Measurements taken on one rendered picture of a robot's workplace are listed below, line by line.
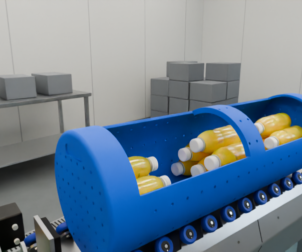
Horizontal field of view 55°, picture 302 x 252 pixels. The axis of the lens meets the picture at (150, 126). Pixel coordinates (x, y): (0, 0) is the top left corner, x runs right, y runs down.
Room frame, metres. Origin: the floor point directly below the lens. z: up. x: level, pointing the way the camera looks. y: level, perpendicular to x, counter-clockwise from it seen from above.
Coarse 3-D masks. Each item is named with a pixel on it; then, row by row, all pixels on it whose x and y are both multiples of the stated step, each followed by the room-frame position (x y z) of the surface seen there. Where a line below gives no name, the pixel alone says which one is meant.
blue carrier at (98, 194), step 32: (288, 96) 1.04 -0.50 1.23; (96, 128) 0.58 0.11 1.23; (128, 128) 0.74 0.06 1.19; (160, 128) 0.83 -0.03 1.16; (192, 128) 0.93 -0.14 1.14; (256, 128) 0.75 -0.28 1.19; (64, 160) 0.60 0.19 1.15; (96, 160) 0.49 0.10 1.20; (128, 160) 0.51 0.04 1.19; (160, 160) 0.85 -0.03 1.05; (256, 160) 0.70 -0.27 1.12; (288, 160) 0.80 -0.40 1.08; (64, 192) 0.62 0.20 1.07; (96, 192) 0.48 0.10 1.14; (128, 192) 0.47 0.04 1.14; (160, 192) 0.51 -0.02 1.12; (192, 192) 0.56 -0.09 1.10; (224, 192) 0.63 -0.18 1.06; (96, 224) 0.49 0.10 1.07; (128, 224) 0.46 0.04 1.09; (160, 224) 0.51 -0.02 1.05
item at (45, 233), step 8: (40, 224) 0.51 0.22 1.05; (48, 224) 0.52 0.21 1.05; (40, 232) 0.51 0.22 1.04; (48, 232) 0.49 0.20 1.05; (56, 232) 0.50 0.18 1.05; (40, 240) 0.52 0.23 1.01; (48, 240) 0.47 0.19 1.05; (56, 240) 0.48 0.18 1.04; (40, 248) 0.52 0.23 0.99; (48, 248) 0.47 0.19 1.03; (56, 248) 0.48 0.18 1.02
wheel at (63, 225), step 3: (63, 222) 0.63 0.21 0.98; (60, 225) 0.62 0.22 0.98; (63, 225) 0.62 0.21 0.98; (66, 225) 0.62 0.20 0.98; (57, 228) 0.62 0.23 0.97; (60, 228) 0.62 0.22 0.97; (63, 228) 0.62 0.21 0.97; (66, 228) 0.62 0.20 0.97; (57, 231) 0.62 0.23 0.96; (60, 231) 0.62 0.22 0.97; (63, 231) 0.62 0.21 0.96; (60, 234) 0.63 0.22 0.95
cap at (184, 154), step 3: (180, 150) 0.81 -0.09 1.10; (183, 150) 0.80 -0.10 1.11; (186, 150) 0.80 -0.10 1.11; (189, 150) 0.81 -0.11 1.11; (180, 153) 0.81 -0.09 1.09; (183, 153) 0.80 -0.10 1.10; (186, 153) 0.79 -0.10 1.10; (189, 153) 0.80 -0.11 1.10; (180, 156) 0.81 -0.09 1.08; (183, 156) 0.80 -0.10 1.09; (186, 156) 0.79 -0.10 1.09; (189, 156) 0.80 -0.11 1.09; (180, 159) 0.81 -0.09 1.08; (183, 159) 0.80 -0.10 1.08; (186, 159) 0.79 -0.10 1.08
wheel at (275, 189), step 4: (272, 184) 0.84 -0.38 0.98; (276, 184) 0.84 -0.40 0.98; (268, 188) 0.83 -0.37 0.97; (272, 188) 0.83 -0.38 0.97; (276, 188) 0.83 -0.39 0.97; (268, 192) 0.83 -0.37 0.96; (272, 192) 0.82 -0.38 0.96; (276, 192) 0.82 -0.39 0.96; (280, 192) 0.83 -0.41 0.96; (272, 196) 0.82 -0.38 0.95; (276, 196) 0.82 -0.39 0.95
